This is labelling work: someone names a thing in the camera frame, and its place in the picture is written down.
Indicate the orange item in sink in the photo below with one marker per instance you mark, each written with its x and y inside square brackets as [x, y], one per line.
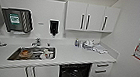
[24, 53]

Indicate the three-door white wall cabinet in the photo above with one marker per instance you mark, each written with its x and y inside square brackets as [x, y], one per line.
[91, 17]

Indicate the stainless steel dishwasher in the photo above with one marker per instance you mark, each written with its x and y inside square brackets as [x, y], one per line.
[73, 75]

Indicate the stack of white bowls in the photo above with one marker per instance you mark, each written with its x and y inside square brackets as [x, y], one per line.
[88, 44]

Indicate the white dish cloth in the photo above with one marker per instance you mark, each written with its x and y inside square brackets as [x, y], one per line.
[101, 49]

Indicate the white cup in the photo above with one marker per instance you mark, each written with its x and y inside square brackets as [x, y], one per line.
[48, 54]

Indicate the steel sink basin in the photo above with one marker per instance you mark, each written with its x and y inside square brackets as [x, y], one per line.
[30, 55]

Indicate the chrome faucet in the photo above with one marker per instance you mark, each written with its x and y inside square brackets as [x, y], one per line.
[36, 42]

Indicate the narrow white drawer unit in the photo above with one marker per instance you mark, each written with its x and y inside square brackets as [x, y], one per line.
[101, 72]

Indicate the black soap dispenser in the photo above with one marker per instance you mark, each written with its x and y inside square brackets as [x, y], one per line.
[53, 27]

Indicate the grey paper towel dispenser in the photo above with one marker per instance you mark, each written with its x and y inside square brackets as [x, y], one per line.
[17, 20]

